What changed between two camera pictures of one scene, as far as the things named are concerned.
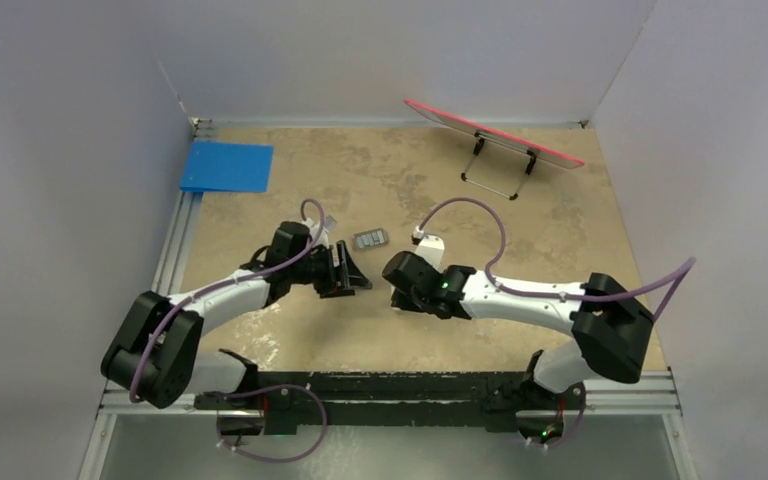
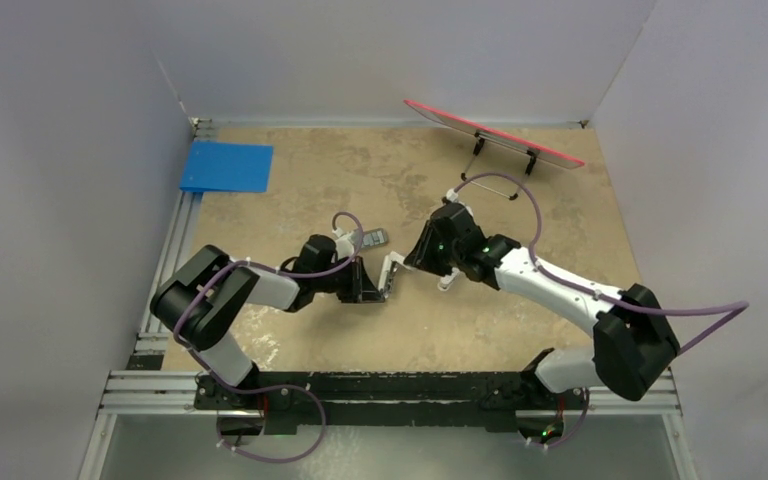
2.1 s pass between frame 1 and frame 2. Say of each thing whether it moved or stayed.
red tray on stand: stayed
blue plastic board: stayed
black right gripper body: moved
